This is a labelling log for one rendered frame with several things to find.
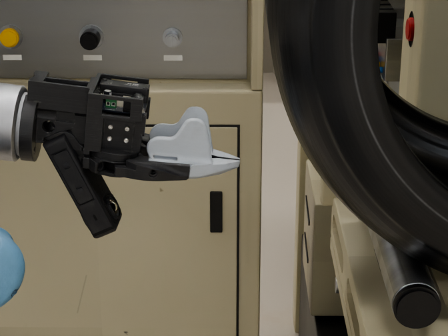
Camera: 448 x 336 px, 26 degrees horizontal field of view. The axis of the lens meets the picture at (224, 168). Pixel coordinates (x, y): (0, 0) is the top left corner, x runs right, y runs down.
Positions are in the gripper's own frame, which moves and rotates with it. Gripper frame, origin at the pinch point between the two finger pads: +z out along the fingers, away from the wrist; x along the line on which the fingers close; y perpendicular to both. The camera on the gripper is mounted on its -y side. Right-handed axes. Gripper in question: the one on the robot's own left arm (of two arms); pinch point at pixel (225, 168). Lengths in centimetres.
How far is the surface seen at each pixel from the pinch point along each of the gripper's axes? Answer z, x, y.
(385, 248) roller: 16.9, -1.5, -6.0
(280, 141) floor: 32, 283, -97
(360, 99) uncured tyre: 10.0, -11.7, 12.2
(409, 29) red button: 21.9, 30.9, 9.5
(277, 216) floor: 28, 209, -97
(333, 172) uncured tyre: 9.2, -8.8, 4.3
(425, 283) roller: 19.2, -10.2, -5.1
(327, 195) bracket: 14.1, 23.2, -11.1
